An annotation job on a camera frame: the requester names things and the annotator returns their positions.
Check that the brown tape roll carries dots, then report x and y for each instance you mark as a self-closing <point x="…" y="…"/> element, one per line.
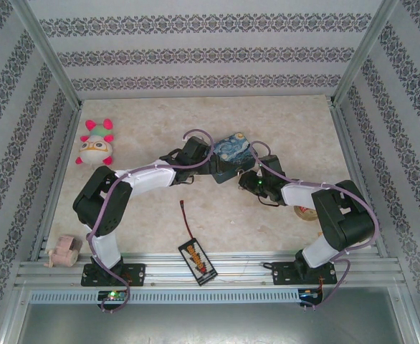
<point x="305" y="213"/>

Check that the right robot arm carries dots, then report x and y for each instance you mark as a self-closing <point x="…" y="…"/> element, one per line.
<point x="339" y="215"/>

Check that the small circuit board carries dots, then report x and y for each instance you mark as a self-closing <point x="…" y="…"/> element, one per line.
<point x="113" y="295"/>
<point x="308" y="294"/>

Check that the starry night tin box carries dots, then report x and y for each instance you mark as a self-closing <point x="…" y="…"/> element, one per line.
<point x="231" y="150"/>

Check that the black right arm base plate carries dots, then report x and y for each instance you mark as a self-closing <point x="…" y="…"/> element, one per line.
<point x="281" y="274"/>

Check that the white and pink plush toy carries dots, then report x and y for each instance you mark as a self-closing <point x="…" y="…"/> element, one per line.
<point x="95" y="147"/>

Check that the pink wooden toy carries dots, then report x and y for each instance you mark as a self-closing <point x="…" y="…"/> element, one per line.
<point x="65" y="251"/>

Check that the black charger board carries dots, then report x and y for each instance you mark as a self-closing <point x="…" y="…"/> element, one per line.
<point x="198" y="262"/>

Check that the aluminium corner post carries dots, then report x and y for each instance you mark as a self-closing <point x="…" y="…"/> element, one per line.
<point x="364" y="46"/>
<point x="48" y="46"/>

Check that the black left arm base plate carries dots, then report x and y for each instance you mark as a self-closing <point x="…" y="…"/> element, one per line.
<point x="134" y="274"/>

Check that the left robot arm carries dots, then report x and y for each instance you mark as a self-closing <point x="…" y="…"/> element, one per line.
<point x="149" y="179"/>

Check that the small padlock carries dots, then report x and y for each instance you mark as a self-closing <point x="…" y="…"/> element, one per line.
<point x="239" y="173"/>

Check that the aluminium mounting rail bed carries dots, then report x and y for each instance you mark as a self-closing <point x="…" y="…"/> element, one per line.
<point x="246" y="277"/>

